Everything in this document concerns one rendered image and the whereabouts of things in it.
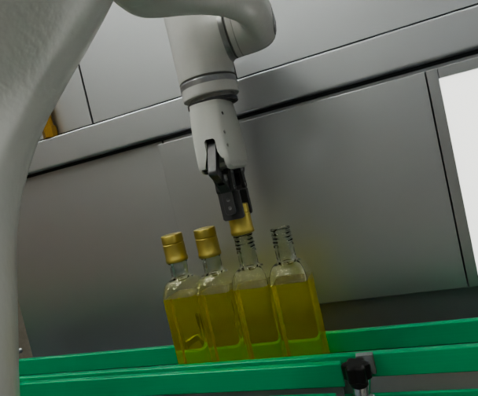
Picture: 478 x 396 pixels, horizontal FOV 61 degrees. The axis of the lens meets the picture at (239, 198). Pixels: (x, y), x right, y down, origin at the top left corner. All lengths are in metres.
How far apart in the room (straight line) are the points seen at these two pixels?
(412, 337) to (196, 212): 0.41
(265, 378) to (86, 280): 0.50
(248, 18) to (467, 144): 0.38
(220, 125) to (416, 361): 0.40
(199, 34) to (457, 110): 0.40
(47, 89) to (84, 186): 0.75
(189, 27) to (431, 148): 0.40
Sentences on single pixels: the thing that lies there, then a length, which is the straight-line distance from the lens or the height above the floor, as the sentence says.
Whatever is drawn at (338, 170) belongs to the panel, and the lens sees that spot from 0.69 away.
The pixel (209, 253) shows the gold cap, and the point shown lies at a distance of 0.61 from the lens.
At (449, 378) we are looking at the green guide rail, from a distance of 0.61.
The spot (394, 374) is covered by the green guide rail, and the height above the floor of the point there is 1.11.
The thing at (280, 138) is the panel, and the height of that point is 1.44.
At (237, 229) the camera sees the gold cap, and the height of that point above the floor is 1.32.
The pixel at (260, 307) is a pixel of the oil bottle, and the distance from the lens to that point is 0.60.
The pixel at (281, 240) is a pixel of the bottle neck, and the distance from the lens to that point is 0.58.
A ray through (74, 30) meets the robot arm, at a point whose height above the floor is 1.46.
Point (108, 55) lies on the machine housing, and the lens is 0.89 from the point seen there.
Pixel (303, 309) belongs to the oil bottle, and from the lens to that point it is 0.59.
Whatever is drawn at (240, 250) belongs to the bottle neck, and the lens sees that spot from 0.60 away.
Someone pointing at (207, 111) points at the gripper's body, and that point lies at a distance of 0.57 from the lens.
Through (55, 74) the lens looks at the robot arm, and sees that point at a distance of 0.17.
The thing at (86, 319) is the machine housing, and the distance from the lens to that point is 1.00.
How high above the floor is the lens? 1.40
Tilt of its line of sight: 3 degrees down
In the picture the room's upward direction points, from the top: 13 degrees counter-clockwise
